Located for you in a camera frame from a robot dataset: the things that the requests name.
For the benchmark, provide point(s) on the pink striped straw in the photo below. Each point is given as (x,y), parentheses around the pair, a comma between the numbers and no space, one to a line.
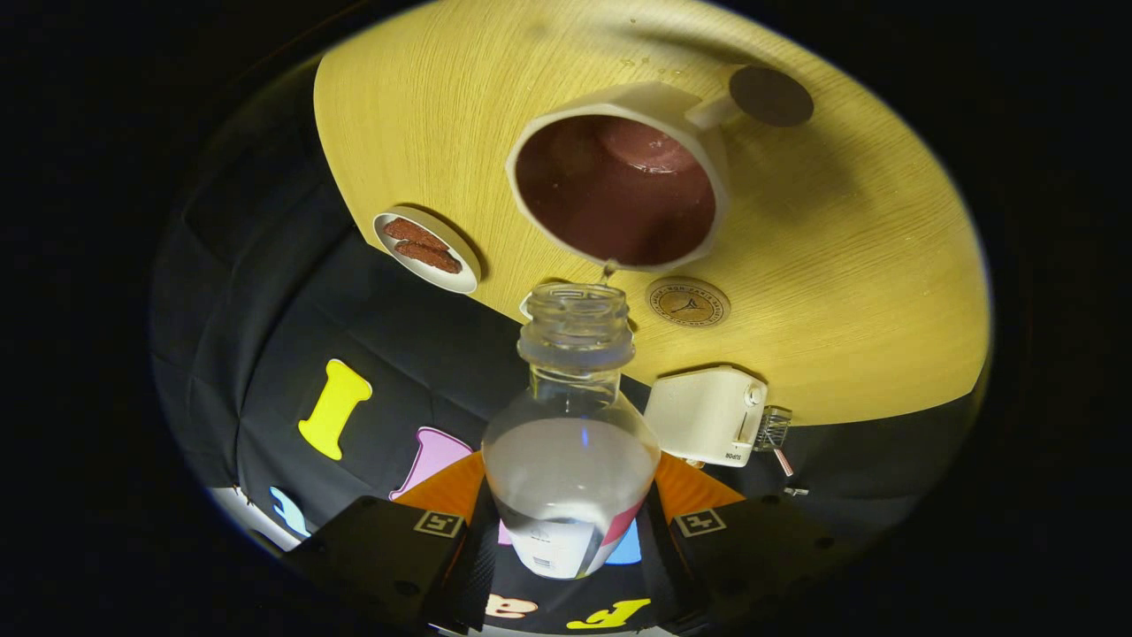
(783,462)

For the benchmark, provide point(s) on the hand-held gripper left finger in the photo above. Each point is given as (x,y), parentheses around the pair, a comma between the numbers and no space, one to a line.
(473,566)

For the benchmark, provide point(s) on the wooden table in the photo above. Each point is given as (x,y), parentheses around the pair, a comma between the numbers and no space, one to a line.
(867,265)

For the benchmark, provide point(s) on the white oval plate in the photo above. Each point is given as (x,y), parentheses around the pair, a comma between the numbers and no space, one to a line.
(427,248)

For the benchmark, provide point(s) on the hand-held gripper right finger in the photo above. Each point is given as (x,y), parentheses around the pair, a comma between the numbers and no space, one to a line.
(659,566)

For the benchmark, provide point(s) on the clear juice bottle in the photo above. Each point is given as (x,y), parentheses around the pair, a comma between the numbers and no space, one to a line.
(570,478)

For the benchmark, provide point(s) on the red sausage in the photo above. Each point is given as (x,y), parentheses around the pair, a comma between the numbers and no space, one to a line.
(429,257)
(411,232)

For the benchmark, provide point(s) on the white toaster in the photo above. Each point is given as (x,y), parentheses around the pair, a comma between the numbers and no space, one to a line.
(703,416)

